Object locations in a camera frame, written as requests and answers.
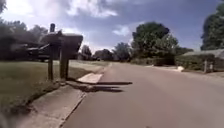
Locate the pale concrete driveway apron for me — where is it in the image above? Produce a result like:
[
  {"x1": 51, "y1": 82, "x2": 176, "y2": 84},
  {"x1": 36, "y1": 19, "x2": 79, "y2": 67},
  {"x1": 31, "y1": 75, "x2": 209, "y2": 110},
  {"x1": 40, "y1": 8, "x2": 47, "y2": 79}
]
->
[{"x1": 76, "y1": 72, "x2": 104, "y2": 85}]

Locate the large grass lawn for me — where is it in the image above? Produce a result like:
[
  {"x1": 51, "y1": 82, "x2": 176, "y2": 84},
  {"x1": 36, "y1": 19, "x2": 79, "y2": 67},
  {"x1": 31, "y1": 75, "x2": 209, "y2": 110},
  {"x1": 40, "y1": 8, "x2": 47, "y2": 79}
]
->
[{"x1": 0, "y1": 59, "x2": 105, "y2": 117}]

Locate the wide concrete kerb gutter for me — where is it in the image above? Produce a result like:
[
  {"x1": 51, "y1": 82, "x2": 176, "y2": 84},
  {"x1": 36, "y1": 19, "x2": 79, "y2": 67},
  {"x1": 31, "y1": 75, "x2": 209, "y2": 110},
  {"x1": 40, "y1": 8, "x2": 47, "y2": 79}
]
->
[{"x1": 15, "y1": 63, "x2": 113, "y2": 128}]

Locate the small dark mailbox on post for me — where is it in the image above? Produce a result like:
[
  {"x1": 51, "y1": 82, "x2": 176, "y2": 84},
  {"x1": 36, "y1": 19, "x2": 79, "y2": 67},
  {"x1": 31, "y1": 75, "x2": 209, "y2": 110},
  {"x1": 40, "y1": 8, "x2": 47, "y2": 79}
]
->
[{"x1": 41, "y1": 23, "x2": 64, "y2": 83}]

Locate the group of dark trees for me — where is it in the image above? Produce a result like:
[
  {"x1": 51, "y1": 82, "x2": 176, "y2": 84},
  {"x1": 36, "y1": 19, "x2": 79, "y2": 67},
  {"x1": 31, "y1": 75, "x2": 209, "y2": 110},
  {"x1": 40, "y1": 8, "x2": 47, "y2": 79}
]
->
[{"x1": 0, "y1": 0, "x2": 50, "y2": 61}]

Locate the dark vehicle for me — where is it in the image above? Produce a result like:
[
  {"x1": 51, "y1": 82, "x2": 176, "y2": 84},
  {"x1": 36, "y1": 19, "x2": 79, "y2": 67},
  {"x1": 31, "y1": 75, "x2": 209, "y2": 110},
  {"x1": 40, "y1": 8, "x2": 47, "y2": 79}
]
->
[{"x1": 25, "y1": 43, "x2": 52, "y2": 63}]

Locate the big bushy green tree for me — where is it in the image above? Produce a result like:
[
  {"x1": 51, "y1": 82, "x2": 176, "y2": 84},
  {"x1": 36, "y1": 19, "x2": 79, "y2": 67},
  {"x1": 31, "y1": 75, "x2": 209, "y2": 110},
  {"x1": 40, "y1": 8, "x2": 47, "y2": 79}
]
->
[{"x1": 131, "y1": 21, "x2": 180, "y2": 65}]

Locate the grey-roofed building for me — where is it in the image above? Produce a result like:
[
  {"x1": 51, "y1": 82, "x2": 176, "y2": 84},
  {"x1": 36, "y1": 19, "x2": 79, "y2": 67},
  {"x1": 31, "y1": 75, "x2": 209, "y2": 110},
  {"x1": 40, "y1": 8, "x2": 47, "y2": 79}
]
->
[{"x1": 182, "y1": 48, "x2": 224, "y2": 71}]

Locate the grey asphalt road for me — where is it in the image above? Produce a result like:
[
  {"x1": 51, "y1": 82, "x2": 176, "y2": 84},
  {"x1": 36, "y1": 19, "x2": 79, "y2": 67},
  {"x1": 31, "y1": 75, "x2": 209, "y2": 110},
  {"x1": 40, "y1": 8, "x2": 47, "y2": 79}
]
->
[{"x1": 61, "y1": 62, "x2": 224, "y2": 128}]

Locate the trimmed green hedge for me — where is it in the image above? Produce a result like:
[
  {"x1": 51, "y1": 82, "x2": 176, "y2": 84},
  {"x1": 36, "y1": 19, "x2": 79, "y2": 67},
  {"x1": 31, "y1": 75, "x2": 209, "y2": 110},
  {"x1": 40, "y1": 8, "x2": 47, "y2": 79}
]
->
[{"x1": 174, "y1": 53, "x2": 216, "y2": 71}]

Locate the row of distant trees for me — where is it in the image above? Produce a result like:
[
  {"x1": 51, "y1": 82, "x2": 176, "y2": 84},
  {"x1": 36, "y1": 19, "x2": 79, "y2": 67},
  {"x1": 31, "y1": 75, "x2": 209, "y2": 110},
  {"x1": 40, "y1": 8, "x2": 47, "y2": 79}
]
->
[{"x1": 79, "y1": 41, "x2": 133, "y2": 63}]

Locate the tall tree at edge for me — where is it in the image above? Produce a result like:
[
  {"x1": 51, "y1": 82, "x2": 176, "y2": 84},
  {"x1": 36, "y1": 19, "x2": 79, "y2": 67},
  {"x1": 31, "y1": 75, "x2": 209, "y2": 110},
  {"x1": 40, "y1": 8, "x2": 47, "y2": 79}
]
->
[{"x1": 200, "y1": 2, "x2": 224, "y2": 51}]

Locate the large dark mailbox on post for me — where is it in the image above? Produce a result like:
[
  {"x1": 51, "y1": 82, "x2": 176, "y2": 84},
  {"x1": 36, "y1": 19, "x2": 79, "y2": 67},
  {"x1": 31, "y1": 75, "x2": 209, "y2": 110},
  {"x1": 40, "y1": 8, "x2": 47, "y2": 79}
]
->
[{"x1": 58, "y1": 32, "x2": 84, "y2": 81}]

